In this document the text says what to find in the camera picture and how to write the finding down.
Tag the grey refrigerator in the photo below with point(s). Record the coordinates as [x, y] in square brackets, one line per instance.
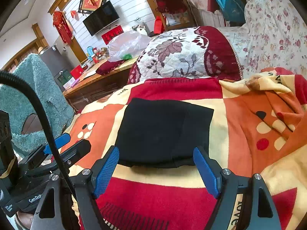
[54, 60]

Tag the black pants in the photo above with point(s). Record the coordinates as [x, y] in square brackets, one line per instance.
[162, 133]

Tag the floral white maroon pillow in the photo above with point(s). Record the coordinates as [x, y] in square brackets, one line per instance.
[199, 52]

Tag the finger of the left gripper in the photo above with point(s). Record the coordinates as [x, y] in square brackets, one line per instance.
[76, 152]
[59, 142]

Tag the teal bag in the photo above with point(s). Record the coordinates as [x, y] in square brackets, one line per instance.
[232, 10]

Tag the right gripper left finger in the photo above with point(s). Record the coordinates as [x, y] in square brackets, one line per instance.
[90, 184]

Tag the wooden side table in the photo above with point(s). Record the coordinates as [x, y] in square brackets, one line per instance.
[92, 86]

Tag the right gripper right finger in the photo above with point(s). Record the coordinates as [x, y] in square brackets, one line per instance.
[224, 185]

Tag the black wall television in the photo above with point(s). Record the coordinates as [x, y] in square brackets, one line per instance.
[101, 18]

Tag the red gift box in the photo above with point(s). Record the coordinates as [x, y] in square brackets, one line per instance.
[77, 72]

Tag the dark green box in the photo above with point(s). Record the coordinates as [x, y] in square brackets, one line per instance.
[64, 79]

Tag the dark red folded cloth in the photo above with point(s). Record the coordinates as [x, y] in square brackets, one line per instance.
[108, 66]

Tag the floral pink bedsheet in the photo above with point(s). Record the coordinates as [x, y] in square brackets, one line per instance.
[274, 35]

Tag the white plastic bag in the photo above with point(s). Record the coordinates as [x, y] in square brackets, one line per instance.
[127, 45]

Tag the wooden shelf cabinet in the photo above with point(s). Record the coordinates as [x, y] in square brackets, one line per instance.
[175, 14]

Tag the teal fluffy chair cover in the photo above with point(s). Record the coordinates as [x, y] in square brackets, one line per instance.
[31, 89]

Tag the red hanging knot ornament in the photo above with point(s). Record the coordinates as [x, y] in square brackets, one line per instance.
[61, 25]

